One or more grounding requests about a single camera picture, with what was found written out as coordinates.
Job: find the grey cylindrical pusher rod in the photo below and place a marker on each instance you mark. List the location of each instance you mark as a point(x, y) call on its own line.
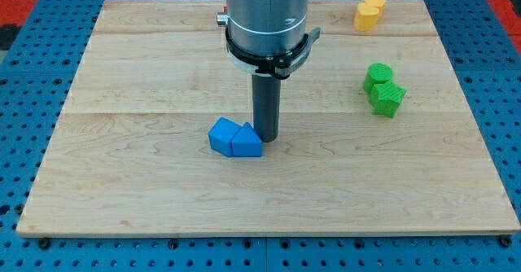
point(266, 104)

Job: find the blue cube block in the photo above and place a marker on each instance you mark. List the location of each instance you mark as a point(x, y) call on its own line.
point(221, 135)

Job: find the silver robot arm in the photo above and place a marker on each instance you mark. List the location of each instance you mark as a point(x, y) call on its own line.
point(267, 39)

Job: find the blue triangle block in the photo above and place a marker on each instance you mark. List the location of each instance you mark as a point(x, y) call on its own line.
point(246, 143)

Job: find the green cylinder block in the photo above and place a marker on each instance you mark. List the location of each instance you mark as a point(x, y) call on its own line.
point(377, 73)

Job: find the green star block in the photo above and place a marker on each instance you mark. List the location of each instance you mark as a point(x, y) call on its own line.
point(386, 98)

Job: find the yellow heart block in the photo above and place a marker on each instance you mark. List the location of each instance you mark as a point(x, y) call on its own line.
point(366, 17)

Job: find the yellow hexagon block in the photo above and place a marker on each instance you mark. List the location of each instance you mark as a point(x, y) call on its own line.
point(379, 4)

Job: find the wooden board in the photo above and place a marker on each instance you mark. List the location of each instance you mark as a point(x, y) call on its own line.
point(130, 156)

